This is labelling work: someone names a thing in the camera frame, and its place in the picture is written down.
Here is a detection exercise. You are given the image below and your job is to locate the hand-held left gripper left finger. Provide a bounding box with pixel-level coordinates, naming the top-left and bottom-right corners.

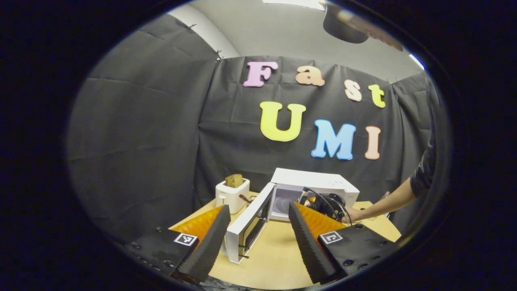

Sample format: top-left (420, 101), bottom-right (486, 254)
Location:
top-left (123, 205), bottom-right (231, 283)

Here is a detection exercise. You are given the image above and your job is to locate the dark rounded blurry object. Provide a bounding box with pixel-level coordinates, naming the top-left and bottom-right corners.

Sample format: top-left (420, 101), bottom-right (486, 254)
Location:
top-left (322, 2), bottom-right (404, 52)

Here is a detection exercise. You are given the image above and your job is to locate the black backdrop cloth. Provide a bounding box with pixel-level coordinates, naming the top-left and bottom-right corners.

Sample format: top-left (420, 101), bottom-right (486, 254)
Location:
top-left (67, 14), bottom-right (445, 243)

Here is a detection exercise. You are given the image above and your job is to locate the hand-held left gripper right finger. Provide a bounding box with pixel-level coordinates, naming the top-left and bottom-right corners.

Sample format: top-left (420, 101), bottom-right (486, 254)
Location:
top-left (288, 202), bottom-right (400, 285)

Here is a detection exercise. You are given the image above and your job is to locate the white toaster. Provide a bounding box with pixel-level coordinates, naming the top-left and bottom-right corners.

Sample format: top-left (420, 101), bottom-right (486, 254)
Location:
top-left (215, 179), bottom-right (250, 215)

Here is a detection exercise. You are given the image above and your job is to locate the white microwave oven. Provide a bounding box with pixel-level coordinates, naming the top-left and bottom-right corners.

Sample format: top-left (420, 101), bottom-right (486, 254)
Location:
top-left (224, 168), bottom-right (360, 264)

